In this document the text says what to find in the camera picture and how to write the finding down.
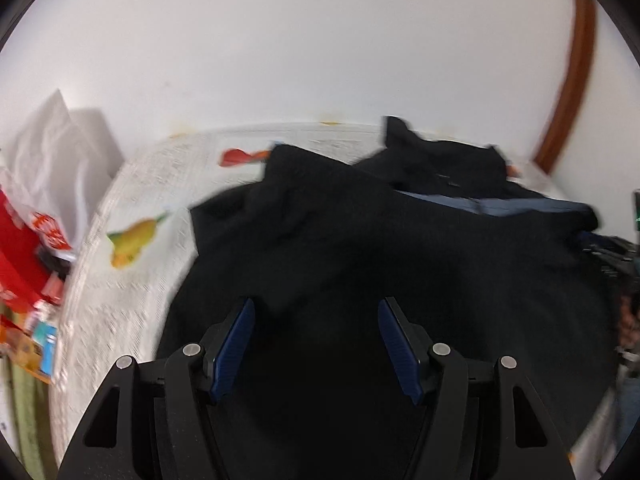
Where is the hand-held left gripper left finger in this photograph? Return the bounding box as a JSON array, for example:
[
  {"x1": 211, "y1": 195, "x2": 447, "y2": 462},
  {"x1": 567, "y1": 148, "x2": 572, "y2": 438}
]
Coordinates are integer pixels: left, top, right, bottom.
[{"x1": 57, "y1": 296, "x2": 257, "y2": 480}]

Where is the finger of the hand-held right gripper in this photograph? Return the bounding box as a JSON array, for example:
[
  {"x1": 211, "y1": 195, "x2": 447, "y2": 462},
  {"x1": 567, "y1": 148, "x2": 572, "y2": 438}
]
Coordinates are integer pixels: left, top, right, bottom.
[{"x1": 580, "y1": 232, "x2": 640, "y2": 281}]

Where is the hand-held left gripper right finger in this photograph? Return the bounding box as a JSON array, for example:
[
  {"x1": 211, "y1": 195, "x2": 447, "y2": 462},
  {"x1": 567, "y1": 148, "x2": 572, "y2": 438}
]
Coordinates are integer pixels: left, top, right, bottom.
[{"x1": 377, "y1": 296, "x2": 576, "y2": 480}]

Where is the black white blue jacket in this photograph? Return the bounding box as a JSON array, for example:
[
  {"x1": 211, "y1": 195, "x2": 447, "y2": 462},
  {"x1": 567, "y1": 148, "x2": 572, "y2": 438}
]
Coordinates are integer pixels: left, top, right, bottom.
[{"x1": 157, "y1": 116, "x2": 621, "y2": 480}]

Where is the person's right hand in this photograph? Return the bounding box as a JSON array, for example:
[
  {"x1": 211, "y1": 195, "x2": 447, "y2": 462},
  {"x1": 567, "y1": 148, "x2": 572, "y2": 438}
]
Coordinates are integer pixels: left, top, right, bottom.
[{"x1": 617, "y1": 294, "x2": 640, "y2": 348}]

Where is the fruit-printed white cloth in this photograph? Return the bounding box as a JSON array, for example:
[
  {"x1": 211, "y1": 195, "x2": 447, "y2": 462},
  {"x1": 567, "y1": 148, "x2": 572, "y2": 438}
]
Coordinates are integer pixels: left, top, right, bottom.
[{"x1": 47, "y1": 122, "x2": 621, "y2": 480}]

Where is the blue box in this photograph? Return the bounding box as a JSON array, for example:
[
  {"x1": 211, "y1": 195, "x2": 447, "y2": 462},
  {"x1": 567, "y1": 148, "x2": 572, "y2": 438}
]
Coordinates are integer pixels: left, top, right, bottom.
[{"x1": 30, "y1": 322, "x2": 60, "y2": 378}]

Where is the wooden nightstand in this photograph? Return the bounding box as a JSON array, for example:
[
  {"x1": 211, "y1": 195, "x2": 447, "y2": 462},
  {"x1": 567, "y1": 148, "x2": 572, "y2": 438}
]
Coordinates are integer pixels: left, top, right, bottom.
[{"x1": 0, "y1": 315, "x2": 53, "y2": 386}]

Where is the green sheet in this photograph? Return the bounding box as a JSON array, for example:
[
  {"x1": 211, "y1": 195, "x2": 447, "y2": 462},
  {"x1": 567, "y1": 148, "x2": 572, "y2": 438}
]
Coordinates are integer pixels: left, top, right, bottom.
[{"x1": 5, "y1": 355, "x2": 56, "y2": 480}]

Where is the red paper bag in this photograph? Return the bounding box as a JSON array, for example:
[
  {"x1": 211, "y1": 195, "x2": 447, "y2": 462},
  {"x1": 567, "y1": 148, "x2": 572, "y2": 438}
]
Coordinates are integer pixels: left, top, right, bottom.
[{"x1": 0, "y1": 190, "x2": 56, "y2": 313}]

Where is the white plastic bag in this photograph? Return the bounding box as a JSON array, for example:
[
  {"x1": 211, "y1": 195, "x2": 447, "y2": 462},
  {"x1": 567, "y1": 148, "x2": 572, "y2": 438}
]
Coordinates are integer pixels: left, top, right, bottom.
[{"x1": 0, "y1": 89, "x2": 126, "y2": 261}]

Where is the brown wooden door frame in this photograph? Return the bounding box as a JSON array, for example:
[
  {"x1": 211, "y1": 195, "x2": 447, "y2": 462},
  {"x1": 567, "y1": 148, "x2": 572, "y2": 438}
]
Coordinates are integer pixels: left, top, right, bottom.
[{"x1": 532, "y1": 0, "x2": 598, "y2": 175}]

